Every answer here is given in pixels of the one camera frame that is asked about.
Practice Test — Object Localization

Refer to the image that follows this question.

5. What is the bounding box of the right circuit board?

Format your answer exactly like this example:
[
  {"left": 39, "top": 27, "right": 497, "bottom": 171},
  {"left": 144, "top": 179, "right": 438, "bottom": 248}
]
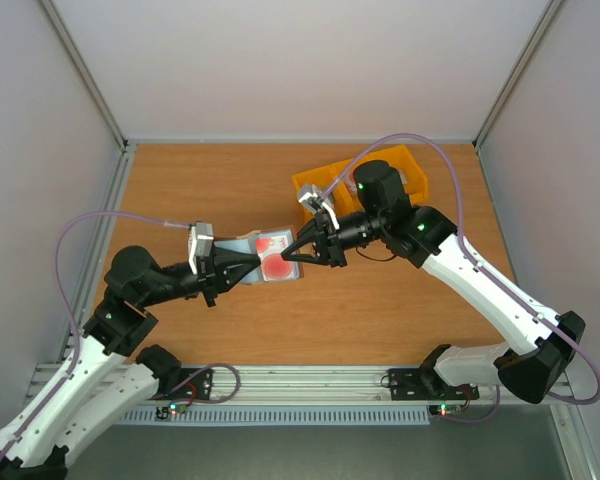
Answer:
[{"left": 429, "top": 403, "right": 464, "bottom": 418}]

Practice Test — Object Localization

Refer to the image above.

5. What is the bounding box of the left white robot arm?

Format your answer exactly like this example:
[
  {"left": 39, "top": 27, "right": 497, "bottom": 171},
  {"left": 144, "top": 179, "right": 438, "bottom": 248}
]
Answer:
[{"left": 0, "top": 246, "right": 261, "bottom": 479}]

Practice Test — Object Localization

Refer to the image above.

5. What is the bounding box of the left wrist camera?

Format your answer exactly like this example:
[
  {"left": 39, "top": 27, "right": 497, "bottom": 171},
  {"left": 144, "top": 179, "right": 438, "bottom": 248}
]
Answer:
[{"left": 188, "top": 221, "right": 214, "bottom": 276}]

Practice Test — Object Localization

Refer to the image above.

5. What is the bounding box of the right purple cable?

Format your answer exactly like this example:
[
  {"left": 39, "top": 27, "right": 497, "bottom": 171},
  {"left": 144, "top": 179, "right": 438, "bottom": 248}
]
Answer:
[{"left": 324, "top": 132, "right": 600, "bottom": 425}]

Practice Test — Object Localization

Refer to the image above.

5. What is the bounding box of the yellow three-compartment bin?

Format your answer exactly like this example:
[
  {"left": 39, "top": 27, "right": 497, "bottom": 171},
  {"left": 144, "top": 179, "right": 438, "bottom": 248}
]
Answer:
[{"left": 292, "top": 145, "right": 429, "bottom": 216}]

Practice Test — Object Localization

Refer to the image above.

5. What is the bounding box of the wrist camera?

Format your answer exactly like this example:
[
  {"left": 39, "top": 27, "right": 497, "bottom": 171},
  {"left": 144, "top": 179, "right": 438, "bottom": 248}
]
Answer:
[
  {"left": 296, "top": 184, "right": 340, "bottom": 230},
  {"left": 188, "top": 221, "right": 214, "bottom": 276}
]

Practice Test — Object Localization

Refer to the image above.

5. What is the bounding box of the left circuit board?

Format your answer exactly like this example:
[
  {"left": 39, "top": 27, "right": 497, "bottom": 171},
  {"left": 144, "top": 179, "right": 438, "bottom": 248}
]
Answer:
[{"left": 154, "top": 403, "right": 188, "bottom": 421}]

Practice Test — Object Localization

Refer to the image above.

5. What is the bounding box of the grey slotted cable duct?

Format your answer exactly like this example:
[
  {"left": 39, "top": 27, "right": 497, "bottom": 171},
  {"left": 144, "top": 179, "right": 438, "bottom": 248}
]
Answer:
[{"left": 118, "top": 405, "right": 430, "bottom": 428}]

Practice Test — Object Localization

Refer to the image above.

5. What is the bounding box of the circuit board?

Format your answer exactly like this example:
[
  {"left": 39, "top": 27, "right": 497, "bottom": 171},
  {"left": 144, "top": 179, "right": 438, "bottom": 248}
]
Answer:
[
  {"left": 154, "top": 403, "right": 188, "bottom": 421},
  {"left": 429, "top": 403, "right": 464, "bottom": 418}
]

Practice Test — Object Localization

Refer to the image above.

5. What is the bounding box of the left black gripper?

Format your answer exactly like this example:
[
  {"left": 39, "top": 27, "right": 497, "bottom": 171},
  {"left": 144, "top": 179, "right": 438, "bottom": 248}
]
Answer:
[{"left": 141, "top": 246, "right": 262, "bottom": 306}]

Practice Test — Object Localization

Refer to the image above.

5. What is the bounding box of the aluminium front rail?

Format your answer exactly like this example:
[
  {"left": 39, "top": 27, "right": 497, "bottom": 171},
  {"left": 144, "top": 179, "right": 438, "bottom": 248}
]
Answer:
[{"left": 24, "top": 363, "right": 576, "bottom": 406}]

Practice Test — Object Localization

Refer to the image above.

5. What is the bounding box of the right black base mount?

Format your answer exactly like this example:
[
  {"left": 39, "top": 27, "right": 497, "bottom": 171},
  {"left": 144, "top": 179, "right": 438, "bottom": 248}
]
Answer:
[{"left": 387, "top": 368, "right": 480, "bottom": 402}]

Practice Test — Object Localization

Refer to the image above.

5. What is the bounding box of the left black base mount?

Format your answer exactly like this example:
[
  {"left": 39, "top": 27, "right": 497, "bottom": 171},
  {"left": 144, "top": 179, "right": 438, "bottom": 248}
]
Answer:
[{"left": 151, "top": 368, "right": 214, "bottom": 402}]

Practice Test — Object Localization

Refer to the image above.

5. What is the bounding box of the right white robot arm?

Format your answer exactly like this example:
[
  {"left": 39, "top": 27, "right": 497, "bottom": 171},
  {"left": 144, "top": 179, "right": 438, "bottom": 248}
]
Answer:
[{"left": 282, "top": 160, "right": 585, "bottom": 404}]

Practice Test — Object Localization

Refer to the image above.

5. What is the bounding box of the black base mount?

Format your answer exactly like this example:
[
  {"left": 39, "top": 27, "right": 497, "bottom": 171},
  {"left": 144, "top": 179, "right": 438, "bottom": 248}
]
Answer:
[
  {"left": 151, "top": 368, "right": 214, "bottom": 402},
  {"left": 387, "top": 368, "right": 480, "bottom": 402}
]

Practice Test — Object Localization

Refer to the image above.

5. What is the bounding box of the brown leather card holder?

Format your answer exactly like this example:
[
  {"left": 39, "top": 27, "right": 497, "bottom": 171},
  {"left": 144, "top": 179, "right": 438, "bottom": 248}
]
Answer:
[{"left": 214, "top": 228, "right": 303, "bottom": 285}]

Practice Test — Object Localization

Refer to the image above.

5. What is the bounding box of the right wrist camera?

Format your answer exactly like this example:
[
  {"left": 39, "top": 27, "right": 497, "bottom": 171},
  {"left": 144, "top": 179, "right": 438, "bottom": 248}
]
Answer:
[{"left": 296, "top": 184, "right": 340, "bottom": 230}]

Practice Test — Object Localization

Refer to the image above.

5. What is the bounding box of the red circle card stack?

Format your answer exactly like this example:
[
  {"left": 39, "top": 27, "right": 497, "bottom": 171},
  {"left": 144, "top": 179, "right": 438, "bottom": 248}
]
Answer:
[{"left": 343, "top": 172, "right": 358, "bottom": 196}]

